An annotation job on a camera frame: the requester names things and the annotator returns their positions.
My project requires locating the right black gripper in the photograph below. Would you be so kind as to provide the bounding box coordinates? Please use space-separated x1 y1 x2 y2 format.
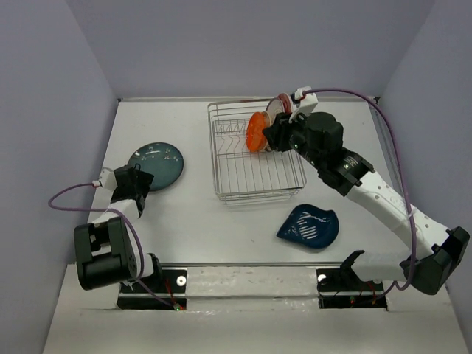
263 107 324 170

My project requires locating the white plate orange sunburst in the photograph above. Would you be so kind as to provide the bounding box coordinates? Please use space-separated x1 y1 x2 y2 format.
265 97 285 124

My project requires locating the dark teal blossom plate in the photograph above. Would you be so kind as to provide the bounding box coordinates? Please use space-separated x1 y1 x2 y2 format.
128 142 184 192

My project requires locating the small beige plate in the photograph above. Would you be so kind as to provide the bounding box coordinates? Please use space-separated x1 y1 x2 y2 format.
263 111 272 152

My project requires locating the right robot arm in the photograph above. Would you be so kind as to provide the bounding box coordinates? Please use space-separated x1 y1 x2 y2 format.
263 112 470 295

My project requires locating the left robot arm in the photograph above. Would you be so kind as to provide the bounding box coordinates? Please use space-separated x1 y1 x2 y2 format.
74 164 163 291

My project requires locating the navy blue shell dish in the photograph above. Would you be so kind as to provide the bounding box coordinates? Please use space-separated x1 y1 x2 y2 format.
276 204 340 250

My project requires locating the red and teal floral plate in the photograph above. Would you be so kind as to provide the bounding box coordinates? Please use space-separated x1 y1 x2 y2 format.
277 93 292 114

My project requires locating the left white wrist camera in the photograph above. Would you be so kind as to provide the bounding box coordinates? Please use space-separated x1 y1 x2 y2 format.
92 167 117 191

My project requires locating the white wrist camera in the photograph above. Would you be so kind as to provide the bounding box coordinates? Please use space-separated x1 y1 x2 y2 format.
289 86 319 122
92 167 117 191

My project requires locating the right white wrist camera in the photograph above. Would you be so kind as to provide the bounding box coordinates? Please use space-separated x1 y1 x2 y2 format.
289 86 319 122

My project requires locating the silver wire dish rack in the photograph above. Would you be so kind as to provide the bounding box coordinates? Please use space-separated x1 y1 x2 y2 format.
207 97 307 204

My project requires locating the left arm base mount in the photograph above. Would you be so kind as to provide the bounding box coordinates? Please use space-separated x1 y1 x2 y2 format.
117 267 187 311

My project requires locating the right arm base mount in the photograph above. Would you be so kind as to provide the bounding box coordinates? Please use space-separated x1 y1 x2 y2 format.
316 268 388 310

